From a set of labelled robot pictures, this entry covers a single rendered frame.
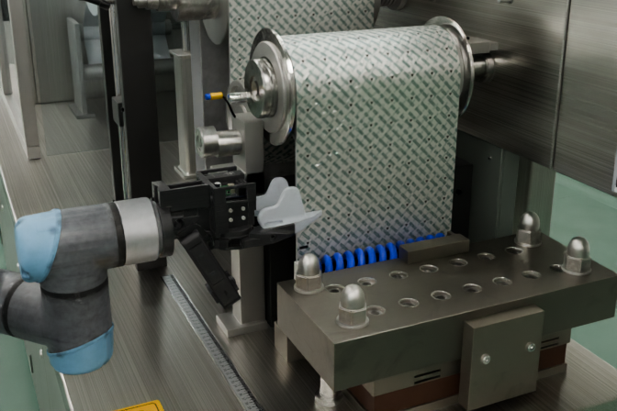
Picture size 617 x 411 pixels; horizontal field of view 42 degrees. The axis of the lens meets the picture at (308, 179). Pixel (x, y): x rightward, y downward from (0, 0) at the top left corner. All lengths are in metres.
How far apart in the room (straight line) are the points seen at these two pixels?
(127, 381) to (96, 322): 0.14
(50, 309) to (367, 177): 0.42
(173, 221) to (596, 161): 0.51
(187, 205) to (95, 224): 0.11
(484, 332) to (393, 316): 0.10
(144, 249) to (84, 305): 0.09
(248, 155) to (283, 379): 0.29
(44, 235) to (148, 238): 0.11
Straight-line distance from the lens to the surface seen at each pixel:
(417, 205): 1.10
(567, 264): 1.07
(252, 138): 1.04
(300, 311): 0.94
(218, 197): 0.93
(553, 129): 1.08
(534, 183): 1.40
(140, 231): 0.92
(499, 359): 0.98
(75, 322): 0.95
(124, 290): 1.29
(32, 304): 0.98
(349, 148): 1.02
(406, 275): 1.02
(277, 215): 0.98
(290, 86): 0.96
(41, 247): 0.91
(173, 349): 1.12
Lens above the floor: 1.48
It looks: 19 degrees down
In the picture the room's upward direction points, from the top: straight up
